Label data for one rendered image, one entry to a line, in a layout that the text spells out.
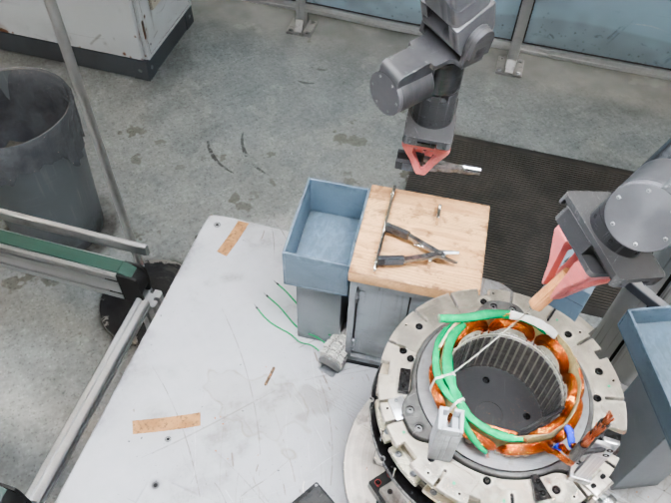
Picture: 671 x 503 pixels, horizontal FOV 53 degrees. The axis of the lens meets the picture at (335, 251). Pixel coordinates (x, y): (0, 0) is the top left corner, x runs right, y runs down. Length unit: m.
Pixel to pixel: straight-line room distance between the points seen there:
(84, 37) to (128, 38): 0.22
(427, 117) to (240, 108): 2.08
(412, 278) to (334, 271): 0.12
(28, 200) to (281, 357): 1.23
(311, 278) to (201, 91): 2.06
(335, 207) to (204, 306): 0.34
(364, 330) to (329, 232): 0.18
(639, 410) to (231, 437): 0.66
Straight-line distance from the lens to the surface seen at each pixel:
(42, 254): 1.53
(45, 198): 2.28
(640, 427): 1.13
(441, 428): 0.78
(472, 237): 1.09
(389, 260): 1.01
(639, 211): 0.55
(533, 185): 2.73
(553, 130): 3.01
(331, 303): 1.17
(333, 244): 1.15
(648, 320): 1.13
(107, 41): 3.11
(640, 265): 0.67
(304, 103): 2.96
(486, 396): 0.99
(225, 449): 1.20
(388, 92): 0.84
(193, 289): 1.37
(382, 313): 1.11
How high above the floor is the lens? 1.89
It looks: 52 degrees down
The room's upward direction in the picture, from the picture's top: 2 degrees clockwise
